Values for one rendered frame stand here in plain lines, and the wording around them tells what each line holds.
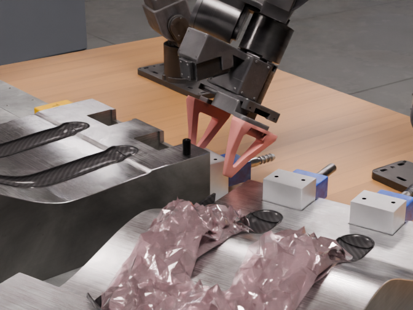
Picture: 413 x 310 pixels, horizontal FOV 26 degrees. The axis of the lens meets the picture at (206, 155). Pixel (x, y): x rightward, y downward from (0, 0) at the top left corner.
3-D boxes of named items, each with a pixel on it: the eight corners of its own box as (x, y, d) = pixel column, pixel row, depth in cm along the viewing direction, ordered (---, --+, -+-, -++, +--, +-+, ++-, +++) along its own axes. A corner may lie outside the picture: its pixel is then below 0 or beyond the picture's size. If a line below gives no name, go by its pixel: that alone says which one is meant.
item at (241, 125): (218, 175, 109) (249, 104, 108) (185, 157, 114) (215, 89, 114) (255, 189, 113) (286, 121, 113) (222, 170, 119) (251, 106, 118)
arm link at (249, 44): (224, 49, 112) (247, -2, 112) (227, 53, 118) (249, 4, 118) (275, 71, 112) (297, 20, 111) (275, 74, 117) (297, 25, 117)
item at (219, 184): (262, 168, 125) (262, 132, 123) (284, 180, 121) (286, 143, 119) (184, 191, 118) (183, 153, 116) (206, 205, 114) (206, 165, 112)
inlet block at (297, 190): (313, 182, 114) (315, 143, 112) (349, 191, 111) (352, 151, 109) (261, 221, 103) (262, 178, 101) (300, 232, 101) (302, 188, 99)
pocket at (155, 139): (163, 157, 115) (162, 130, 114) (188, 169, 111) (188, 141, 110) (134, 165, 112) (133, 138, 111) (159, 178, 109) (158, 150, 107)
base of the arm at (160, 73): (198, 56, 149) (230, 49, 153) (134, 31, 164) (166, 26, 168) (198, 101, 152) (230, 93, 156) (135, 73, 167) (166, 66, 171)
